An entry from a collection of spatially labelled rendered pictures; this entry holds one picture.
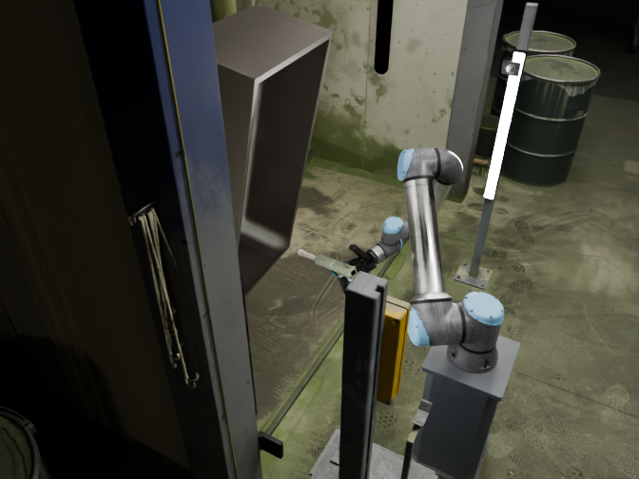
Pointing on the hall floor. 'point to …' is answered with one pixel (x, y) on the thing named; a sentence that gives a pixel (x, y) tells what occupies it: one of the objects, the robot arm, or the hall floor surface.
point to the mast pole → (489, 199)
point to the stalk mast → (360, 372)
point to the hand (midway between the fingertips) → (338, 273)
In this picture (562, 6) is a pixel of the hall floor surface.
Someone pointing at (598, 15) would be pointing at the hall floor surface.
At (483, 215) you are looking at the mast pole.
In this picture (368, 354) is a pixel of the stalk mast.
